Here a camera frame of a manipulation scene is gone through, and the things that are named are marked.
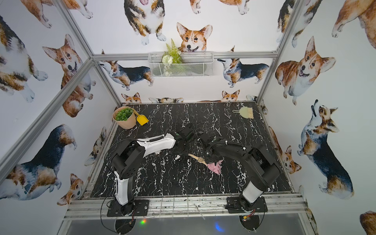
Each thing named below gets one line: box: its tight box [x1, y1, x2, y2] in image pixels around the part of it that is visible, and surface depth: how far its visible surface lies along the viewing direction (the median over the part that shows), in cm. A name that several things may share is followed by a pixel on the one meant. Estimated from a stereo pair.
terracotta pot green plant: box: [112, 106, 137, 130], surface depth 99 cm
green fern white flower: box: [161, 38, 184, 66], surface depth 83 cm
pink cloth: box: [207, 159, 224, 175], surface depth 85 cm
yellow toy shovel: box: [131, 107, 150, 126], surface depth 112 cm
